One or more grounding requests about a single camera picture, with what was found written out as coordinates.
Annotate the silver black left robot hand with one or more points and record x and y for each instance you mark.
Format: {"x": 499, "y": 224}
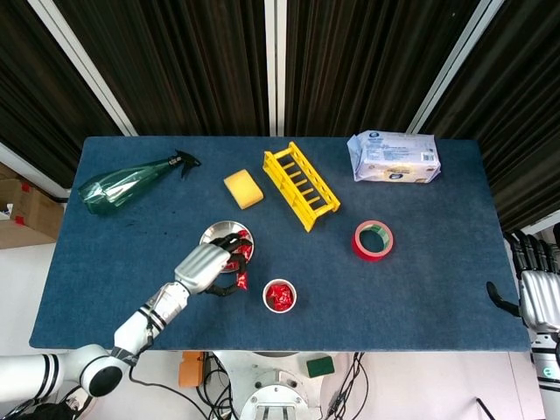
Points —
{"x": 201, "y": 267}

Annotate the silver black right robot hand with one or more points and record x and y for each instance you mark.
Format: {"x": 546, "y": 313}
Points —
{"x": 540, "y": 302}

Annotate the red candy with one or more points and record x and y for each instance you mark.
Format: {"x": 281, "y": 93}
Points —
{"x": 242, "y": 282}
{"x": 286, "y": 294}
{"x": 275, "y": 296}

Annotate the heap of red candies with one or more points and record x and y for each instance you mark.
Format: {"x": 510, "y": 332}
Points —
{"x": 246, "y": 250}

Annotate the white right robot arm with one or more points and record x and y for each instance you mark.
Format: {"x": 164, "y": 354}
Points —
{"x": 549, "y": 376}

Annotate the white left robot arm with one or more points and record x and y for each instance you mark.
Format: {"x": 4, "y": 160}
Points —
{"x": 44, "y": 369}

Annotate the white paper cup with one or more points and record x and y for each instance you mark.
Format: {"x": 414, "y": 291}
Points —
{"x": 265, "y": 297}

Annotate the round metal plate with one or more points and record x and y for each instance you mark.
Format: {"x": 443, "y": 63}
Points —
{"x": 219, "y": 229}

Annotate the yellow sponge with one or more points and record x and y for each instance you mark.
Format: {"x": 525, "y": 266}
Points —
{"x": 242, "y": 190}

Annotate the orange box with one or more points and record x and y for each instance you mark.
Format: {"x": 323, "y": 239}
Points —
{"x": 191, "y": 369}

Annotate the green plastic spray bottle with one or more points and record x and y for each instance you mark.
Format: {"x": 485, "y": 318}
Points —
{"x": 118, "y": 188}

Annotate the yellow test tube rack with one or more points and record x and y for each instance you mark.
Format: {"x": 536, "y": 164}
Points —
{"x": 302, "y": 210}

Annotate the black angled strut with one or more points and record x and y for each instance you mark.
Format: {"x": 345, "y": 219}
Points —
{"x": 485, "y": 409}

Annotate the white robot torso base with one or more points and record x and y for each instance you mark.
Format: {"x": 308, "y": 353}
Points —
{"x": 271, "y": 372}

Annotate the blue felt table cover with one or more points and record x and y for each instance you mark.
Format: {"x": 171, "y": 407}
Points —
{"x": 394, "y": 306}

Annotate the green block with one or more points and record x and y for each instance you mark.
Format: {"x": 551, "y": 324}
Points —
{"x": 320, "y": 367}

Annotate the red tape roll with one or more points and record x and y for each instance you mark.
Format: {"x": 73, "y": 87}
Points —
{"x": 372, "y": 256}

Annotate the cardboard box with red tape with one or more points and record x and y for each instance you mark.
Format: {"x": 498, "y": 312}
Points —
{"x": 39, "y": 210}

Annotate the plain cardboard box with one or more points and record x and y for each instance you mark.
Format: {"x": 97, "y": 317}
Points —
{"x": 6, "y": 188}
{"x": 22, "y": 236}

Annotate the black and white sneaker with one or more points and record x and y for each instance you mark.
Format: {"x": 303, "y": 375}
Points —
{"x": 78, "y": 401}

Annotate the black pleated curtain panel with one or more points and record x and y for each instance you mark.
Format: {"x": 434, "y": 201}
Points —
{"x": 35, "y": 87}
{"x": 175, "y": 65}
{"x": 525, "y": 109}
{"x": 372, "y": 65}

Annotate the white wet wipes pack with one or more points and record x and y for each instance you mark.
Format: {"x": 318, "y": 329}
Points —
{"x": 394, "y": 157}

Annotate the white low frame rail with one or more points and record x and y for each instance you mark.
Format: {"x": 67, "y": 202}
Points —
{"x": 534, "y": 227}
{"x": 35, "y": 175}

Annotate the white frame post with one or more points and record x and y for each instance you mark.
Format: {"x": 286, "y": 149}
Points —
{"x": 269, "y": 65}
{"x": 455, "y": 65}
{"x": 85, "y": 65}

